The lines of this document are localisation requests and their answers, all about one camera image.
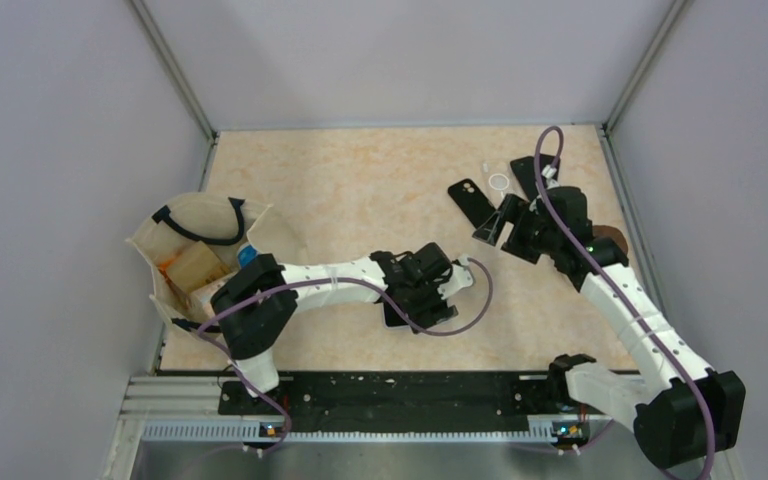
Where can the blue snack packet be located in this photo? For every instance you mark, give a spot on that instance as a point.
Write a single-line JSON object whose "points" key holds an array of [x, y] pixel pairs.
{"points": [[245, 254]]}

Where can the black flat phone case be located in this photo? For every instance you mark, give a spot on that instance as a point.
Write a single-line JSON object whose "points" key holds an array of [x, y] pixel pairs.
{"points": [[523, 171]]}

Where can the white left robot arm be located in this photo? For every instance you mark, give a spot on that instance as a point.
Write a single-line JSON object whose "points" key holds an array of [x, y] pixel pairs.
{"points": [[254, 306]]}

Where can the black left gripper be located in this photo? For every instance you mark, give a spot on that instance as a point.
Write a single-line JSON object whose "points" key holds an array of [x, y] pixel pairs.
{"points": [[421, 315]]}

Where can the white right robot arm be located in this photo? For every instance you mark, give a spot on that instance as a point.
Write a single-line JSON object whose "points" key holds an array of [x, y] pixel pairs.
{"points": [[642, 331]]}

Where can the brown donut on cup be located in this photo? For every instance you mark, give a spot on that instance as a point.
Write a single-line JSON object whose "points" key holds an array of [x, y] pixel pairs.
{"points": [[614, 234]]}

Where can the aluminium frame rail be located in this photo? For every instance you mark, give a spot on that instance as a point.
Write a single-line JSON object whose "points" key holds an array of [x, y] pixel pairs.
{"points": [[187, 407]]}

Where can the beige tote bag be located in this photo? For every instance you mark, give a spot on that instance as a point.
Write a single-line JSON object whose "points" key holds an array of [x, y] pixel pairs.
{"points": [[194, 239]]}

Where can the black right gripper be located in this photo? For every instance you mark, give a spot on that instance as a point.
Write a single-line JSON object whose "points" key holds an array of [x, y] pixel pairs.
{"points": [[522, 212]]}

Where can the black phone case with camera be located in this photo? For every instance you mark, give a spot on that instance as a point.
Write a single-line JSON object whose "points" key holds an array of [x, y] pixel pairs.
{"points": [[470, 197]]}

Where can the lavender phone case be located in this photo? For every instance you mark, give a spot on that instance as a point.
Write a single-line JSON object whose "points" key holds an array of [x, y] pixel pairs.
{"points": [[395, 316]]}

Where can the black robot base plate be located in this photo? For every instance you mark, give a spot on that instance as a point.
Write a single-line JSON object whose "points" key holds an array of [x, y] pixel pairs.
{"points": [[405, 402]]}

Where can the clear magsafe phone case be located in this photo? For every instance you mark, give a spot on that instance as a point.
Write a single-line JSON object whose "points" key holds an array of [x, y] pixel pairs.
{"points": [[498, 178]]}

